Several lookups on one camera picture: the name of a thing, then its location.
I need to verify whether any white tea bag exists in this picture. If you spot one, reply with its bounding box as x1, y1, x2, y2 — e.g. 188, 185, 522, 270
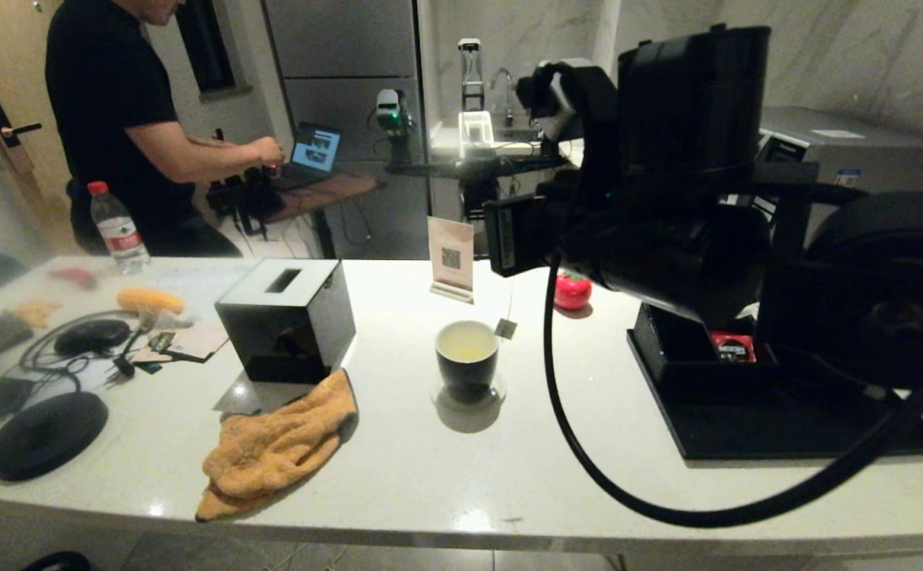
495, 278, 519, 341

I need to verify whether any water bottle red cap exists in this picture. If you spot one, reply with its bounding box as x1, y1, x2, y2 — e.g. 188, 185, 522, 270
87, 181, 151, 276

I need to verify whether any brown tea packet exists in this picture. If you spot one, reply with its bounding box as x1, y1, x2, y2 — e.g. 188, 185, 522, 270
133, 321, 229, 366

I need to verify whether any black background robot stand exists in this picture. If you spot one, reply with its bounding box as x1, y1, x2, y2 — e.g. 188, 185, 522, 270
386, 37, 569, 261

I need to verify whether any red tomato toy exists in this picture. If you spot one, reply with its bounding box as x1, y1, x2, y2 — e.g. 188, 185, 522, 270
554, 270, 593, 312

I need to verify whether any QR code sign stand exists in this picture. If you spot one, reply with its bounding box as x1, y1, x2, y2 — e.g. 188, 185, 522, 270
427, 216, 476, 305

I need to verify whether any white basket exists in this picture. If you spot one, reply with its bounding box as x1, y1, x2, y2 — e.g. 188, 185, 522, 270
458, 110, 496, 150

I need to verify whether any metal faucet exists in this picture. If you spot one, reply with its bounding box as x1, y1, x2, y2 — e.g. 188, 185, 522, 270
489, 67, 515, 126

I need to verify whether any black mug white inside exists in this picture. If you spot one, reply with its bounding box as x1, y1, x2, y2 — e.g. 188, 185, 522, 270
435, 320, 500, 404

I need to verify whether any wooden side table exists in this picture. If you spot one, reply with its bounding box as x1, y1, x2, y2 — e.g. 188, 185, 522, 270
255, 173, 379, 259

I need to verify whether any black organizer box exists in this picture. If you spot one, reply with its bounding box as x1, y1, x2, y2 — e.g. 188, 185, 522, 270
633, 305, 757, 389

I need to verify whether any laptop with blue screen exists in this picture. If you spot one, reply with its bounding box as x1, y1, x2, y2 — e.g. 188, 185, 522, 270
275, 121, 343, 191

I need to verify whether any red coffee sachet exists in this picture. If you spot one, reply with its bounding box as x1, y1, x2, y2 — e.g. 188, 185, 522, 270
711, 331, 757, 364

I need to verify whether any grey refrigerator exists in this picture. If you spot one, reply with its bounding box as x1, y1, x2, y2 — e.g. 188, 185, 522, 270
263, 0, 431, 259

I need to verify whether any black tissue box white lid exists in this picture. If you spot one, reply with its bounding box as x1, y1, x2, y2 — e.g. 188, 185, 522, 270
214, 258, 357, 385

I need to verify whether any black serving tray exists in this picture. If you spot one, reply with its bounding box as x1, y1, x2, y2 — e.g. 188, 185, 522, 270
626, 321, 923, 461

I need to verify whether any orange microfiber cloth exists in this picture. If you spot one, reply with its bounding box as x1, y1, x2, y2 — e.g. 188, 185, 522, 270
194, 369, 358, 524

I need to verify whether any silver microwave oven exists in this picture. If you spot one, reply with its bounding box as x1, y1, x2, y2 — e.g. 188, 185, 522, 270
759, 107, 923, 199

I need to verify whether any dark window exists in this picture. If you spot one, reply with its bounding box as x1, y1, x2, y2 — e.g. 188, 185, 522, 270
174, 0, 239, 98

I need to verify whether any yellow corn toy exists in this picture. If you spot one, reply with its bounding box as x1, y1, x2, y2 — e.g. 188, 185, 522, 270
117, 287, 186, 316

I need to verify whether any person in black shirt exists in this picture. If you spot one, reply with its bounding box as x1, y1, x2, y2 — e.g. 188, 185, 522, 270
44, 0, 285, 256

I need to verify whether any black computer mouse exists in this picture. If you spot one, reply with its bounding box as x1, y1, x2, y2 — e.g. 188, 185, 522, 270
53, 319, 131, 358

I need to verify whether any orange toy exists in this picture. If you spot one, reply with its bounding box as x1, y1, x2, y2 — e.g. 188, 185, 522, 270
17, 301, 62, 328

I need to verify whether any black round kettle base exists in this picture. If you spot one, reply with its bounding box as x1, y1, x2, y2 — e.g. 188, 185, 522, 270
0, 390, 110, 483

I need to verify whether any black round base part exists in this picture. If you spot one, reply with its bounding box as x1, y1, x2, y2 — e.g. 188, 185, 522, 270
25, 551, 94, 571

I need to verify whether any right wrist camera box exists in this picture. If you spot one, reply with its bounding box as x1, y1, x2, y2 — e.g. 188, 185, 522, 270
537, 59, 617, 148

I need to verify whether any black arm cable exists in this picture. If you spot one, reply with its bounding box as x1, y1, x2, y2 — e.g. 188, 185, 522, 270
542, 254, 923, 528

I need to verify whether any black mouse cable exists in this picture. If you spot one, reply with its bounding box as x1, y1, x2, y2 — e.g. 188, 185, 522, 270
20, 311, 140, 393

